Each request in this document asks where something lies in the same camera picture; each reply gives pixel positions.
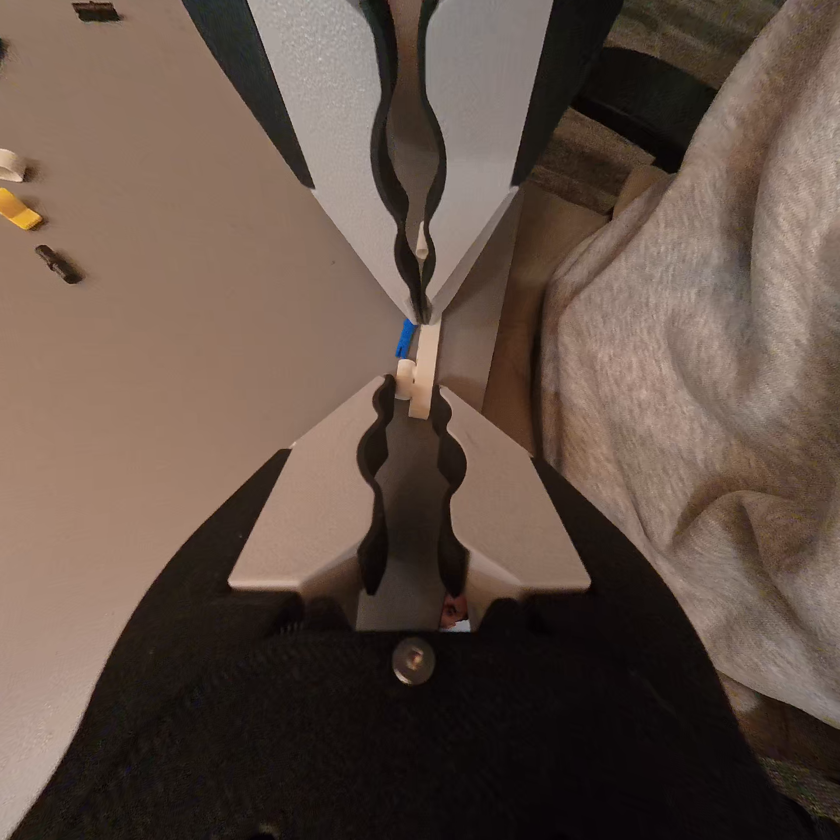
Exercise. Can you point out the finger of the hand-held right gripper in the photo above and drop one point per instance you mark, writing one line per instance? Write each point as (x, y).
(321, 98)
(485, 98)

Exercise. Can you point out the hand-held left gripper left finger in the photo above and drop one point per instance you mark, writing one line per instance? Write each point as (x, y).
(308, 518)

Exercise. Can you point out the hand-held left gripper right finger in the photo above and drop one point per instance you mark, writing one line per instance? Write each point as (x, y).
(518, 525)

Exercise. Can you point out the long white lego beam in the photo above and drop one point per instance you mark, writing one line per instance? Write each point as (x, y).
(426, 367)

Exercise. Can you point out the flat black lego piece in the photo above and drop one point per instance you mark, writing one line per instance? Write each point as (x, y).
(96, 11)

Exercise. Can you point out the short white lego beam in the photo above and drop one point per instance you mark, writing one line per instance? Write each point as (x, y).
(10, 164)

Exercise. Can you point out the yellow lego piece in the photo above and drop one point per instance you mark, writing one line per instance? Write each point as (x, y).
(19, 211)

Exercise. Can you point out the black lego pin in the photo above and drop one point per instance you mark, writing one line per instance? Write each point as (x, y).
(59, 264)

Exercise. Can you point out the black office chair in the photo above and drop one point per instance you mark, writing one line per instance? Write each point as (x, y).
(643, 98)

